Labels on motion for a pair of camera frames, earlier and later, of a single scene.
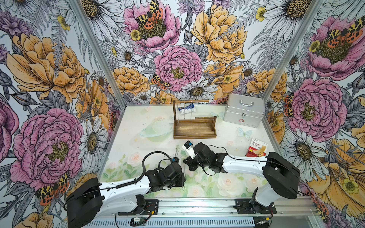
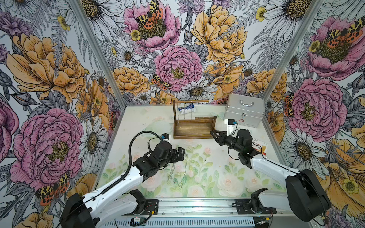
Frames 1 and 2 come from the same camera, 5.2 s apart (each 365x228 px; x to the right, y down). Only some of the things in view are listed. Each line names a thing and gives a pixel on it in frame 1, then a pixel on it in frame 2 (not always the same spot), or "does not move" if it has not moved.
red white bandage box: (257, 148) does not move
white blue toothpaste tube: (191, 108) does not move
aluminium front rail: (227, 206) does not move
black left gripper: (180, 180) to (180, 156)
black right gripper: (192, 167) to (221, 137)
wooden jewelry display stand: (201, 128) does not move
